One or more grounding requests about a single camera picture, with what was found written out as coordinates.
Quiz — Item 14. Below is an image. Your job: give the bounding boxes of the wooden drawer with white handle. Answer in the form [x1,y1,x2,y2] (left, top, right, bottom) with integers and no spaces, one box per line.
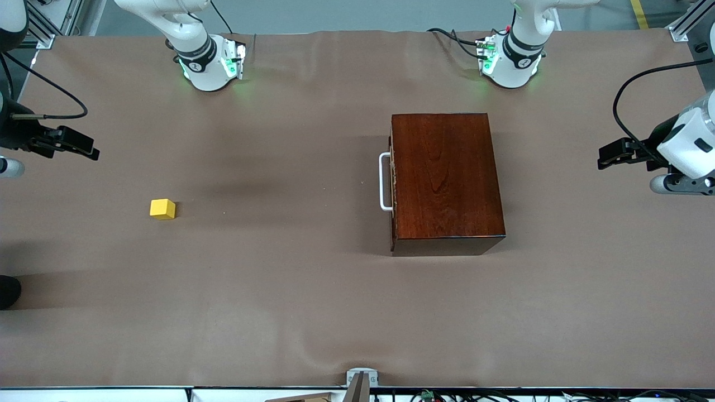
[379,134,398,252]

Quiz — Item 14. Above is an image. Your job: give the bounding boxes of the black round object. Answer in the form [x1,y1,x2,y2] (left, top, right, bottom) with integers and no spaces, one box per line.
[0,275,22,310]

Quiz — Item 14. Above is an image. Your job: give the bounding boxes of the dark brown wooden cabinet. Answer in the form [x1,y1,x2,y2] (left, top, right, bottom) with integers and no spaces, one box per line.
[389,113,507,257]

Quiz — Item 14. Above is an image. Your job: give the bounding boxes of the brown table cover mat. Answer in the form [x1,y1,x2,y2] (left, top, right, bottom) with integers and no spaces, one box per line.
[0,29,715,390]

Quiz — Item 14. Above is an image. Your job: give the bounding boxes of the brown wooden board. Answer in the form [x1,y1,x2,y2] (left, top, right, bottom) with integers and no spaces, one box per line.
[265,393,333,402]

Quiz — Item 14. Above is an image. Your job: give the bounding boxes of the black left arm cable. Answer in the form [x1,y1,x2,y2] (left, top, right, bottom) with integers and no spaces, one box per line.
[613,58,715,151]

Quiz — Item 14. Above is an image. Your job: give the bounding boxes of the aluminium frame profile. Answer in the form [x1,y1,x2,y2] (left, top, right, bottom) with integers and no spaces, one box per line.
[22,0,84,50]
[668,0,715,43]

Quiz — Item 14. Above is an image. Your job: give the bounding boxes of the thin black base cable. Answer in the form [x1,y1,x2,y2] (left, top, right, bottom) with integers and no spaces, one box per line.
[209,0,234,35]

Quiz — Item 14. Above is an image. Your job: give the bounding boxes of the grey metal bracket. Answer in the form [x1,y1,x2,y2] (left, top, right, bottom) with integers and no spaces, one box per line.
[346,368,379,387]

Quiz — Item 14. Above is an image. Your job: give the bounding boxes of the grey metal post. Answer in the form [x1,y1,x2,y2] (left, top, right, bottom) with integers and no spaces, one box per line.
[342,373,370,402]

